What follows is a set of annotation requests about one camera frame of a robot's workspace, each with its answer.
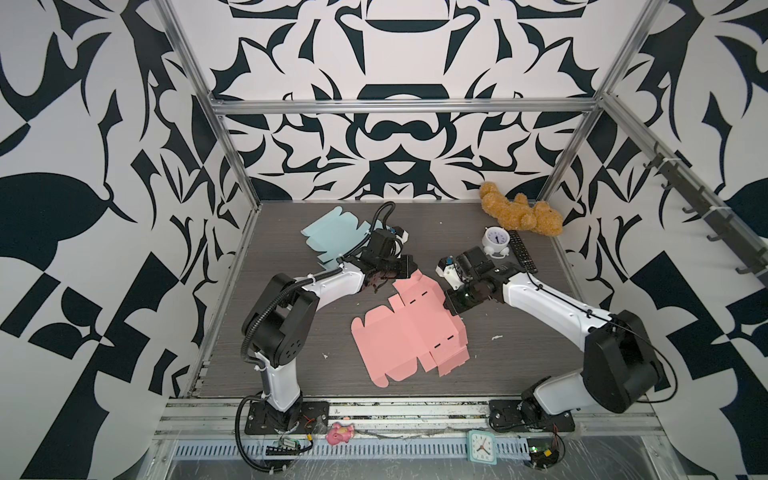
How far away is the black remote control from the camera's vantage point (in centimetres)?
103

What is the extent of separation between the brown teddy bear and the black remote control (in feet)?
0.11

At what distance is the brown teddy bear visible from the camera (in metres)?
1.04
